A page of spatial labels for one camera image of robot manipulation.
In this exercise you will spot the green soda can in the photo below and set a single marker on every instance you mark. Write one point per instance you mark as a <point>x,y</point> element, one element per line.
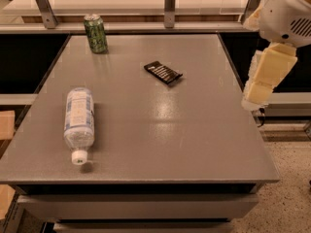
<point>95,33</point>

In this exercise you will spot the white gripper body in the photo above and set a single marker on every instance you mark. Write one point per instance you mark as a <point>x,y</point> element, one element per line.
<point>285,18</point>

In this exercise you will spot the black rxbar chocolate wrapper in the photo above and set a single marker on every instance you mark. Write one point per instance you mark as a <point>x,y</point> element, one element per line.
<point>162,72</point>

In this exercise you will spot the left metal shelf bracket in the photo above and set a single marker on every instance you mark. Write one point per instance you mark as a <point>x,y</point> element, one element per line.
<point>48,18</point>

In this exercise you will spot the middle metal shelf bracket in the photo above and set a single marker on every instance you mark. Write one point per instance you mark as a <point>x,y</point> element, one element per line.
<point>169,13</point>

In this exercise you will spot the brown cardboard box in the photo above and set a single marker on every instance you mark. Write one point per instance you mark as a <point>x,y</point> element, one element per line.
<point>7,125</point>

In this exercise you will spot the clear plastic water bottle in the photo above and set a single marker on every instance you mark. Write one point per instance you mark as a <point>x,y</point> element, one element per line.
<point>79,124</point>

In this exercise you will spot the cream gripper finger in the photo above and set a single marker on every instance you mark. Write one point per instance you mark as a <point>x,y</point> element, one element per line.
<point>252,22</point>
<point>268,68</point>

